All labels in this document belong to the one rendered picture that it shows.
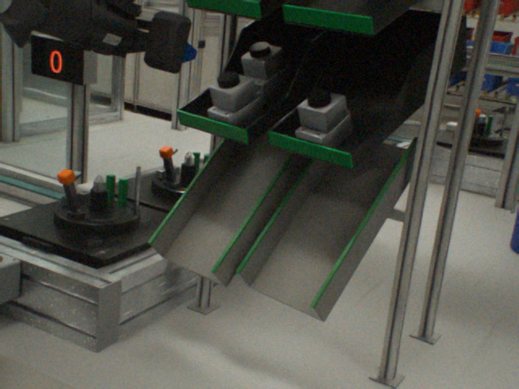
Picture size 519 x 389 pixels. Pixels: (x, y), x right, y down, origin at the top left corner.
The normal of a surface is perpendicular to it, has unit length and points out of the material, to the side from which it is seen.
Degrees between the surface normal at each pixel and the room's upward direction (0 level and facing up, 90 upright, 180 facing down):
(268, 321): 0
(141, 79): 90
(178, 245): 45
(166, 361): 0
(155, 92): 90
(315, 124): 115
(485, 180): 90
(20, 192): 90
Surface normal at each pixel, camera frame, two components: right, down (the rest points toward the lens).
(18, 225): 0.11, -0.95
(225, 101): -0.68, 0.53
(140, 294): 0.85, 0.24
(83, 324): -0.51, 0.21
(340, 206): -0.39, -0.56
